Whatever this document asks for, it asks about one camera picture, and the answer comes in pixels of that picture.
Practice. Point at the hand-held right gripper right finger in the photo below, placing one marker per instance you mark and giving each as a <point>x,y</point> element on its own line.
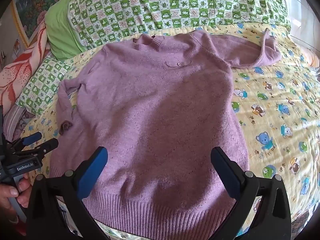
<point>226,173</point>

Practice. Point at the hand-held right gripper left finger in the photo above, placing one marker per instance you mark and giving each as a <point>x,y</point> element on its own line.
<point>92,173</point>

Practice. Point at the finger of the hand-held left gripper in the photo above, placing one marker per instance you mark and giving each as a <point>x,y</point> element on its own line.
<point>32,138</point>
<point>47,145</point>

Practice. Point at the purple knit sweater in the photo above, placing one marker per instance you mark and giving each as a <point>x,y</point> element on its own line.
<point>155,120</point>

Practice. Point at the person's left hand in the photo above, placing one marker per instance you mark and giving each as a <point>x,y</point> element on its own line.
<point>11,192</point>

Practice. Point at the striped cloth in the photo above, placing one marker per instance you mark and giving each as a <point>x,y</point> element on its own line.
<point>15,121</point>

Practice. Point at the small green checkered pillow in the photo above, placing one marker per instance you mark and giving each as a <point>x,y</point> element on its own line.
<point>42,85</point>

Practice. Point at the orange floral blanket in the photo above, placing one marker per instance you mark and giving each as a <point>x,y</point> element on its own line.
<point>20,67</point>

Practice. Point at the yellow cartoon bear bedsheet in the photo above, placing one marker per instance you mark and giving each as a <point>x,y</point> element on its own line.
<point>275,105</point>

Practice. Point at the lime green pillow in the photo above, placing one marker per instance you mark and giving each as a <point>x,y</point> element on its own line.
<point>60,35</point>

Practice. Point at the green checkered quilt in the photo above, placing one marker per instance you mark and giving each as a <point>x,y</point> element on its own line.
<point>175,5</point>

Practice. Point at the landscape wall poster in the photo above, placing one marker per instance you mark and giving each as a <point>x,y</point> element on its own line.
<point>32,10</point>

